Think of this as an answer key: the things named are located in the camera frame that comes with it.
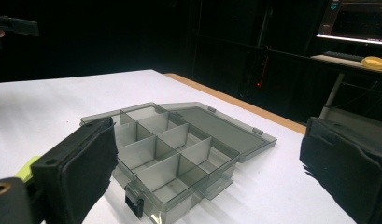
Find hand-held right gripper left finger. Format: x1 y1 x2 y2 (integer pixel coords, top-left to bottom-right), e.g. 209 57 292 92
31 117 120 224

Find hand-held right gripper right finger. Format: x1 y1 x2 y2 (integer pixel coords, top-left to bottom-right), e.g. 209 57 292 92
299 116 382 224

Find clear grey compartment box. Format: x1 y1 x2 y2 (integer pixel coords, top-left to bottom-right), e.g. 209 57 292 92
79 101 278 224

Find grey metal stand leg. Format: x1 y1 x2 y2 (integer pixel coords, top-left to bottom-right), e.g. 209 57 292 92
318 73 346 119

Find wooden desk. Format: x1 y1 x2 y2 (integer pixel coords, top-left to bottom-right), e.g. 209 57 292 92
310 54 382 76

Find yellow tape roll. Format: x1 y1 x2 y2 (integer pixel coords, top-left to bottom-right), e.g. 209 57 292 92
361 55 382 70

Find black keyboard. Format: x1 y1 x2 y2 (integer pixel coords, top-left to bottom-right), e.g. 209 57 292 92
322 50 366 63

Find computer monitor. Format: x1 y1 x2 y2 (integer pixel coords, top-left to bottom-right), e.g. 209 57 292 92
316 0 382 47

